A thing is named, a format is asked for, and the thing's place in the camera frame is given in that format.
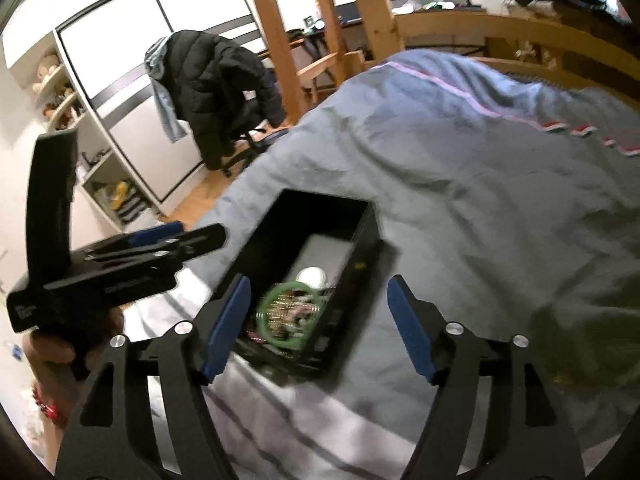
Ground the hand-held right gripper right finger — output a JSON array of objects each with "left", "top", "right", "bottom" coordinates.
[{"left": 386, "top": 274, "right": 586, "bottom": 480}]

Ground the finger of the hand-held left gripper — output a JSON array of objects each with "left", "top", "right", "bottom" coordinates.
[
  {"left": 82, "top": 224, "right": 227, "bottom": 273},
  {"left": 120, "top": 221, "right": 185, "bottom": 250}
]

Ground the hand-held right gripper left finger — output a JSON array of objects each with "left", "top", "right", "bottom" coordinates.
[{"left": 54, "top": 274, "right": 252, "bottom": 480}]

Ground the green jade bangle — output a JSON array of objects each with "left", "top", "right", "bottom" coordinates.
[{"left": 256, "top": 282, "right": 323, "bottom": 350}]

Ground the pale pink bead bracelet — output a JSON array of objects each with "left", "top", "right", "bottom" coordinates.
[{"left": 287, "top": 300, "right": 313, "bottom": 326}]

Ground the black rectangular box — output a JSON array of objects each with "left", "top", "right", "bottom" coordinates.
[{"left": 215, "top": 189, "right": 401, "bottom": 380}]

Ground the person's left forearm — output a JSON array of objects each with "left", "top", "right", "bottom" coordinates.
[{"left": 27, "top": 370, "right": 83, "bottom": 461}]

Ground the person's left hand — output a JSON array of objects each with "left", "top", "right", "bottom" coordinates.
[{"left": 22, "top": 305, "right": 126, "bottom": 386}]

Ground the white shelf unit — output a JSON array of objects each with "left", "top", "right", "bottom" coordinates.
[{"left": 2, "top": 30, "right": 166, "bottom": 231}]

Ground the white round disc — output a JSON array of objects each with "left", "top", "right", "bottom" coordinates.
[{"left": 296, "top": 266, "right": 327, "bottom": 288}]

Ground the black office chair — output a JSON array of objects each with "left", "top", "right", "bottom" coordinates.
[{"left": 220, "top": 87, "right": 291, "bottom": 178}]

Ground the light blue shirt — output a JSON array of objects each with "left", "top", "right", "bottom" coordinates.
[{"left": 144, "top": 37, "right": 188, "bottom": 143}]

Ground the black puffer jacket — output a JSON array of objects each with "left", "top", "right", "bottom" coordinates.
[{"left": 165, "top": 30, "right": 287, "bottom": 171}]

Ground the white sliding door wardrobe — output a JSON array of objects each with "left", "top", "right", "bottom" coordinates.
[{"left": 55, "top": 0, "right": 273, "bottom": 206}]

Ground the grey blue striped duvet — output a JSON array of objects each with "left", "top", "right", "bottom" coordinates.
[{"left": 150, "top": 47, "right": 640, "bottom": 480}]

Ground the wooden ladder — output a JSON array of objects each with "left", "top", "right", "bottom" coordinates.
[{"left": 242, "top": 0, "right": 346, "bottom": 121}]

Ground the dark desk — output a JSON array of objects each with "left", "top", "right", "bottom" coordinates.
[{"left": 287, "top": 2, "right": 488, "bottom": 36}]

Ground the red bead wrist bracelet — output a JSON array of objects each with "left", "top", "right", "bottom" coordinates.
[{"left": 31, "top": 384, "right": 66, "bottom": 431}]

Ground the wooden bed frame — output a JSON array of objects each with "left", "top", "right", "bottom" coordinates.
[{"left": 300, "top": 0, "right": 640, "bottom": 111}]

